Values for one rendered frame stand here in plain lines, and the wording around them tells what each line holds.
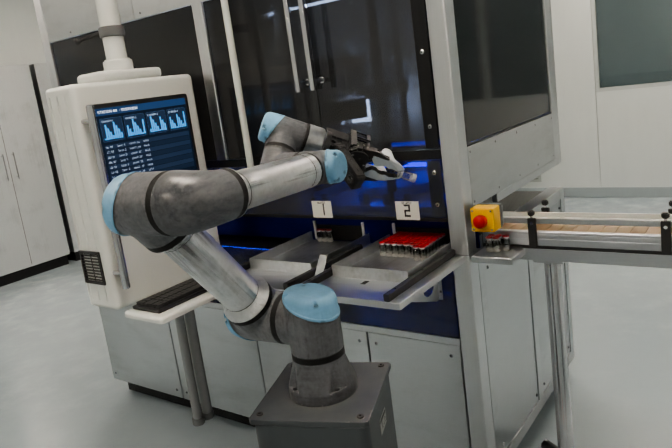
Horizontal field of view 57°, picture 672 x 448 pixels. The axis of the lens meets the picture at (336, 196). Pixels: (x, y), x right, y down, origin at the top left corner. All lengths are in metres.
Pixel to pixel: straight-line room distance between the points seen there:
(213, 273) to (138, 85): 1.12
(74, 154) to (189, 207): 1.15
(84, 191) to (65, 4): 1.18
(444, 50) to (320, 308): 0.88
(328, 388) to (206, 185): 0.53
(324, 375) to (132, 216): 0.53
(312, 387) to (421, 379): 0.88
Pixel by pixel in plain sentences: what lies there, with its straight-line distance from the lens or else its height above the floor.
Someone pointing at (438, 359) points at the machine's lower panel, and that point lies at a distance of 2.12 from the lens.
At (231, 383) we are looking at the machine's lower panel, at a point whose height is 0.24.
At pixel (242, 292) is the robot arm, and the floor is 1.05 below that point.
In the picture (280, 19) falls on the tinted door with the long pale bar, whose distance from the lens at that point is 2.19.
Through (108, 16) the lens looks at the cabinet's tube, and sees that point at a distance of 2.31.
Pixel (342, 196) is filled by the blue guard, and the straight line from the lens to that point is 2.10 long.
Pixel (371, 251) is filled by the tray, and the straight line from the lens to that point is 2.04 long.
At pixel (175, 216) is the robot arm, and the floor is 1.27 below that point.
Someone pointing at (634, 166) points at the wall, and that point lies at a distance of 6.48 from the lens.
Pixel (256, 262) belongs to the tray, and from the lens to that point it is 2.07.
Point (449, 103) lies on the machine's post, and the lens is 1.85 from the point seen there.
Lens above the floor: 1.45
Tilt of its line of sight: 10 degrees down
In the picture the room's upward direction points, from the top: 8 degrees counter-clockwise
